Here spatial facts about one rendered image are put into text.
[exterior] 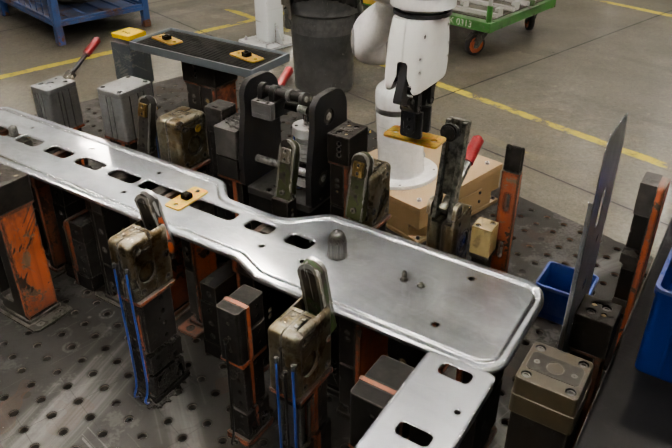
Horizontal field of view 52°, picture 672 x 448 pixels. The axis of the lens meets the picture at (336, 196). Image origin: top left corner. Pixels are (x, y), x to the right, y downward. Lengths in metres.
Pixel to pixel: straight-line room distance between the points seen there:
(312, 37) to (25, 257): 3.05
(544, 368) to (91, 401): 0.84
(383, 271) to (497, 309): 0.19
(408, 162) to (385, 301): 0.75
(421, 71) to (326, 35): 3.41
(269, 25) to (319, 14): 1.22
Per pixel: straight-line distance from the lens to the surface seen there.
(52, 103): 1.80
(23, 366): 1.51
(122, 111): 1.58
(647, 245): 1.09
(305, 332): 0.94
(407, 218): 1.72
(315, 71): 4.39
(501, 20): 5.26
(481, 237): 1.14
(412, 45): 0.88
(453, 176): 1.15
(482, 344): 1.01
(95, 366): 1.46
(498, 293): 1.10
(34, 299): 1.59
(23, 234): 1.51
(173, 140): 1.49
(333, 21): 4.28
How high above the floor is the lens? 1.66
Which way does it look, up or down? 30 degrees down
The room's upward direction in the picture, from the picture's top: straight up
